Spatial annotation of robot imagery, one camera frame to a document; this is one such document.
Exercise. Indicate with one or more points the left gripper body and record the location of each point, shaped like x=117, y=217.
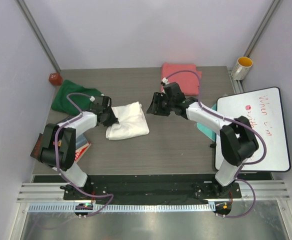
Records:
x=106, y=111

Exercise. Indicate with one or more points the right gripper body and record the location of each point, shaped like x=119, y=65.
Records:
x=171, y=104

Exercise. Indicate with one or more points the white t shirt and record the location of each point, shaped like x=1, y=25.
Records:
x=131, y=122

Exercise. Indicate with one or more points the white whiteboard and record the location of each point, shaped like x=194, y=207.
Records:
x=263, y=109

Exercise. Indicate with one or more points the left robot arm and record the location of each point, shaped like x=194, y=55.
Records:
x=58, y=145

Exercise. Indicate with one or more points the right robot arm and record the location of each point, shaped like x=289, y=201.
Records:
x=237, y=141

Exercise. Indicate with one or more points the folded pink t shirt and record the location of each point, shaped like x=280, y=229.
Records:
x=185, y=75

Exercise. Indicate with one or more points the blue book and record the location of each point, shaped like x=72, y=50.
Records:
x=81, y=140

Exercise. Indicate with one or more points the green t shirt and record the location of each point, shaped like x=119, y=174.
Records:
x=63, y=105

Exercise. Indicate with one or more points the teal board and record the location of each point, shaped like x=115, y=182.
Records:
x=207, y=131

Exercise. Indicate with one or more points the red white book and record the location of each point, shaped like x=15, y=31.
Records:
x=80, y=151

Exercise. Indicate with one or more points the red cube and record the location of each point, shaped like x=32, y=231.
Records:
x=55, y=79

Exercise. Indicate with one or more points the brown orange book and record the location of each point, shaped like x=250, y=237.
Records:
x=36, y=149

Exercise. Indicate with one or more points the yellow white mug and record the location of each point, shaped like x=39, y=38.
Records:
x=241, y=68

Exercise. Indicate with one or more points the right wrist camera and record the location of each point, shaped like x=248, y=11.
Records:
x=172, y=91

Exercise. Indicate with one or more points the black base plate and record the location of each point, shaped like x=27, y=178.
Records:
x=167, y=190

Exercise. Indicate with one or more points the aluminium rail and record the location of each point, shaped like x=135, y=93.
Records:
x=51, y=192

